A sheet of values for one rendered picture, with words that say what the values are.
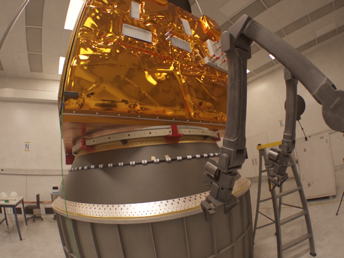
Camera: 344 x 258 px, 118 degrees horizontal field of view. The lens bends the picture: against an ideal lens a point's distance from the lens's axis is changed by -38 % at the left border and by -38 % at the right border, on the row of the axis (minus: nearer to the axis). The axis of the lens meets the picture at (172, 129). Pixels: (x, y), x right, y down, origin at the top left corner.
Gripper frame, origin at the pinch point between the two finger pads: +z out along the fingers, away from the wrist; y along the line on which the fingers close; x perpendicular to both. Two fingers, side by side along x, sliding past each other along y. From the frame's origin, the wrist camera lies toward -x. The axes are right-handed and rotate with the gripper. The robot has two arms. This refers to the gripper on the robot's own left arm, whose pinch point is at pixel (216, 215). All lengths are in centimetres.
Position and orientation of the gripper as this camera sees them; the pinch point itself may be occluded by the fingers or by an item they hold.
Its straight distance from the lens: 67.7
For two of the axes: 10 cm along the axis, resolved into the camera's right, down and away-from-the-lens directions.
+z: -1.1, 9.7, 2.3
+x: 4.4, 2.5, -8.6
